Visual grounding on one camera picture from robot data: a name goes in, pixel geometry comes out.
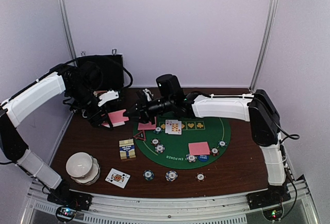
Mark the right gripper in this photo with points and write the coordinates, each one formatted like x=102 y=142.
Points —
x=143 y=110

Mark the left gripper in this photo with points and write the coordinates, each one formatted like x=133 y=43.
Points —
x=96 y=121

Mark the red card being dealt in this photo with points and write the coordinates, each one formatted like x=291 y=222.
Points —
x=148 y=126

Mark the red backed card deck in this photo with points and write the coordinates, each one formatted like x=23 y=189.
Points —
x=117 y=118

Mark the green chips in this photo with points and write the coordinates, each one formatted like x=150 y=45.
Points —
x=222 y=144
x=157 y=130

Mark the triangular all-in button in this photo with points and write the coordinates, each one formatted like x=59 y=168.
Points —
x=140 y=136

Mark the orange chips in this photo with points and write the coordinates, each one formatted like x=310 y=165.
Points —
x=214 y=151
x=155 y=142

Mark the blue white chips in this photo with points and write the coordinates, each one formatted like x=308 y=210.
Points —
x=190 y=158
x=160 y=148

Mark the face-up jack card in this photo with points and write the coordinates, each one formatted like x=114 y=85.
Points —
x=117 y=178

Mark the red cards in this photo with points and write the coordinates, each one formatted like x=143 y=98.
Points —
x=199 y=148

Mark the green poker chip stack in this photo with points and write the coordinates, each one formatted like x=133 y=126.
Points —
x=148 y=175

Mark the blue white poker chip stack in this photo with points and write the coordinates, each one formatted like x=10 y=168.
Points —
x=171 y=175

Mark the blue small blind button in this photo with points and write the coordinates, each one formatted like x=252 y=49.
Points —
x=203 y=158

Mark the orange black poker chip stack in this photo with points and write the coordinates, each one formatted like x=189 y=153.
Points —
x=200 y=177

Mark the face-up red community card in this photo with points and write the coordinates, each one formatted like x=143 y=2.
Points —
x=168 y=125

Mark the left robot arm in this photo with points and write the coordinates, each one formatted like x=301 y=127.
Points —
x=74 y=82

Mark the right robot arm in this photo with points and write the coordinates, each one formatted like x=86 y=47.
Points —
x=255 y=109

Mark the blue gold card box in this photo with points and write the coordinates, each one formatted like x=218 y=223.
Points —
x=127 y=149

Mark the round green poker mat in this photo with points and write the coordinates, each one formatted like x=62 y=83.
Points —
x=209 y=129

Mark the black poker case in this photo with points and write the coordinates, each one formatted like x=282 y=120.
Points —
x=111 y=67

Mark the white ceramic bowl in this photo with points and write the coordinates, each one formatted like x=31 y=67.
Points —
x=79 y=165

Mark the white scalloped plate stack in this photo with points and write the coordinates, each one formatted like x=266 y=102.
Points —
x=93 y=175

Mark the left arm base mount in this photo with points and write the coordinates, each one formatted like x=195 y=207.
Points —
x=75 y=200

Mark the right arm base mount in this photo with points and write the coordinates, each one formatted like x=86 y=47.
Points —
x=266 y=198

